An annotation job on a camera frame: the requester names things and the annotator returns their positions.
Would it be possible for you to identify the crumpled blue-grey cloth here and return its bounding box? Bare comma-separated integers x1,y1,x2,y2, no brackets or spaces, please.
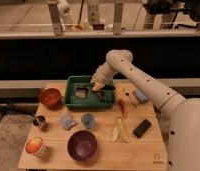
60,114,77,130

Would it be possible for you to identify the apple in white cup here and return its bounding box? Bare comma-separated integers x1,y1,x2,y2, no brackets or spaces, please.
25,137,46,158

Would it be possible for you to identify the orange carrot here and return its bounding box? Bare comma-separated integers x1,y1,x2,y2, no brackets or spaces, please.
118,99,127,119

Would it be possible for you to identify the orange bowl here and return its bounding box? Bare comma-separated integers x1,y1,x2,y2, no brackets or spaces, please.
39,88,62,109

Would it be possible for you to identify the purple bowl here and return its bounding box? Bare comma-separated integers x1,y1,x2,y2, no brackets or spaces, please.
67,130,98,161

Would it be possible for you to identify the yellow banana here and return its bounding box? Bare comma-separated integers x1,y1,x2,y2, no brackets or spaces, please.
111,117,129,142

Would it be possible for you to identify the light blue cup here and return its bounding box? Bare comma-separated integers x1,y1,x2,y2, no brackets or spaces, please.
81,113,95,129

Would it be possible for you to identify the dark grape bunch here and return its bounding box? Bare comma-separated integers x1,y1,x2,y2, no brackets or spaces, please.
96,91,105,102

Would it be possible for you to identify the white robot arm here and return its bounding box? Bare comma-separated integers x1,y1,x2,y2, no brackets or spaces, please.
91,50,200,171

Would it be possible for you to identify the green plastic tray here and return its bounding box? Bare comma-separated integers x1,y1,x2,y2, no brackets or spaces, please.
64,75,115,110

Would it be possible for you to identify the small metal can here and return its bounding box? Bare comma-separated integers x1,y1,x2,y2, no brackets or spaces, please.
33,115,48,131

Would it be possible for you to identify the blue sponge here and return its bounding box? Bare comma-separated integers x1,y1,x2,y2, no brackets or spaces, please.
134,89,148,103

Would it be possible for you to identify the black handled brush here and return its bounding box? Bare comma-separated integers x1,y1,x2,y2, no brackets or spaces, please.
74,84,115,99

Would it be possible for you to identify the black rectangular block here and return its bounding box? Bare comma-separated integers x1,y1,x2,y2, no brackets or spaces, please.
133,119,151,138

